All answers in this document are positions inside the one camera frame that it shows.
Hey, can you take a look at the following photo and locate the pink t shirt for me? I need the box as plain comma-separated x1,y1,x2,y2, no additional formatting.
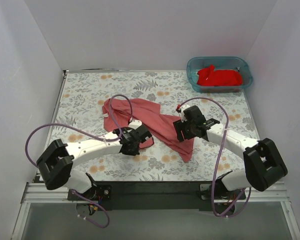
102,98,194,163

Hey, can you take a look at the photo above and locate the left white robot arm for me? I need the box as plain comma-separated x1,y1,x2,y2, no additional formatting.
36,123,152,200

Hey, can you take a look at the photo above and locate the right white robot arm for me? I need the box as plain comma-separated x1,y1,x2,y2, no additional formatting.
173,105,288,199

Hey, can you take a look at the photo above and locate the red t shirt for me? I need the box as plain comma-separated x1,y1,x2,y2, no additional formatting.
197,65,243,87

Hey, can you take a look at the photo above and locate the teal plastic bin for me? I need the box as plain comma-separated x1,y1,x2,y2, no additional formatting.
186,56,253,93

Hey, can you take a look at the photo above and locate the floral table mat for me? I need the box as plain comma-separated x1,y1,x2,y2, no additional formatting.
49,70,259,181

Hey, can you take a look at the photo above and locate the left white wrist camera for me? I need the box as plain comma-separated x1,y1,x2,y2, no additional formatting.
128,119,143,130

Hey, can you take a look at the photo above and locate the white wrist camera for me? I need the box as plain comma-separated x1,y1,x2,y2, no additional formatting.
128,119,143,130
176,104,190,122

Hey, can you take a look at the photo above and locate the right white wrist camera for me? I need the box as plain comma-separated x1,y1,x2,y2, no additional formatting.
176,104,190,122

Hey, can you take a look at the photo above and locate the aluminium frame rail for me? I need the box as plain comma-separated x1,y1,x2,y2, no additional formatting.
11,181,300,240

